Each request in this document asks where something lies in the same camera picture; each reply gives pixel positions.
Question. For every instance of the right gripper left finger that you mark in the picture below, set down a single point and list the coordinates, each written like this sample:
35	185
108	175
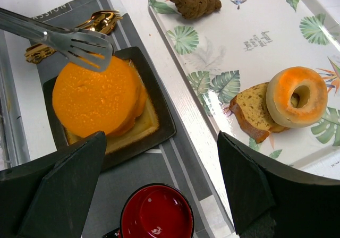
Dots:
62	201

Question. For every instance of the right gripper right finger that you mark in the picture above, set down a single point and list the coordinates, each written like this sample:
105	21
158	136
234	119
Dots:
247	188

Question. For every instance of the round orange bread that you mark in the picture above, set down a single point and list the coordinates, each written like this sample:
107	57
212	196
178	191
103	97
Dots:
86	102

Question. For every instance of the metal serving tongs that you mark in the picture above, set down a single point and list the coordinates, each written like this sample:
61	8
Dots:
88	49

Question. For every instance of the brown bread slice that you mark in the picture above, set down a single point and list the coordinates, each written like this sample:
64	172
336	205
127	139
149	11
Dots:
252	114

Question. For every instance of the red cup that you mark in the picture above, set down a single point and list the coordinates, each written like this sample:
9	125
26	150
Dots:
156	210

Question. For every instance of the orange glazed donut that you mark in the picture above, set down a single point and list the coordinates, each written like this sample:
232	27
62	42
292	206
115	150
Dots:
296	97

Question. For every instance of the leaf-pattern serving tray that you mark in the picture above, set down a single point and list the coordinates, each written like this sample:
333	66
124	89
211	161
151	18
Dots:
246	43

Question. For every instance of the gold spoon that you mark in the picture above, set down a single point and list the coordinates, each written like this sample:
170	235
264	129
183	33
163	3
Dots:
102	21

